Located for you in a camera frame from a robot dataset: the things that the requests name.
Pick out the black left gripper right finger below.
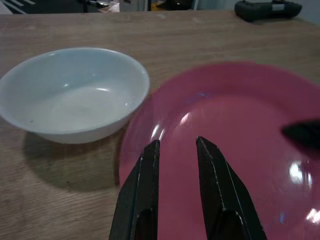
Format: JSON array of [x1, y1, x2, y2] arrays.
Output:
[[196, 136, 267, 240]]

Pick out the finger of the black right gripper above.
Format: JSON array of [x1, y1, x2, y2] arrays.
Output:
[[281, 119, 320, 157]]

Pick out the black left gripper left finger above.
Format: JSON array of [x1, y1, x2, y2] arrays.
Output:
[[109, 139, 161, 240]]

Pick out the pink glossy plate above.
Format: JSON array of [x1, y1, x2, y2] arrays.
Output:
[[118, 61, 320, 240]]

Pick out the white ceramic bowl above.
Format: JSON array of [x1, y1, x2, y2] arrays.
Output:
[[0, 47, 151, 145]]

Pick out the black handheld controller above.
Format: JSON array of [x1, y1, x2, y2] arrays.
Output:
[[234, 0, 303, 23]]

